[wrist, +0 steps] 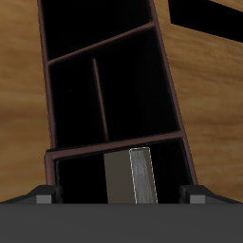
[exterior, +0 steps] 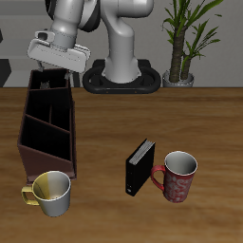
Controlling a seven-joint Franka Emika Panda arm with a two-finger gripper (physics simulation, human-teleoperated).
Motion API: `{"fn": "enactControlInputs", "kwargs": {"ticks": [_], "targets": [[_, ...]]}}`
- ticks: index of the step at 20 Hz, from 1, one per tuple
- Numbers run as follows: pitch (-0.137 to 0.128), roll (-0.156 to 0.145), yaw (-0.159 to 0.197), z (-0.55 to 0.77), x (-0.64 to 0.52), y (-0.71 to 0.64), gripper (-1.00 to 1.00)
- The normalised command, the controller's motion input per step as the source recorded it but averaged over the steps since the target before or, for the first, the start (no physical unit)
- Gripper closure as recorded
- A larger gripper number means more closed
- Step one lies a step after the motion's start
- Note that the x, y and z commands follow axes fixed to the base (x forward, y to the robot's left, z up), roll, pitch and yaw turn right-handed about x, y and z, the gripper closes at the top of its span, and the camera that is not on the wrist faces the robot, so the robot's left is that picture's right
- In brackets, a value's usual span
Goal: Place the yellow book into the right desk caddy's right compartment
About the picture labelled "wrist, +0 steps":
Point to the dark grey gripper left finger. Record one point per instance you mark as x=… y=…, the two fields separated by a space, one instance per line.
x=44 y=193

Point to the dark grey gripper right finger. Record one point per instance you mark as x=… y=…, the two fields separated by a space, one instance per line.
x=196 y=193

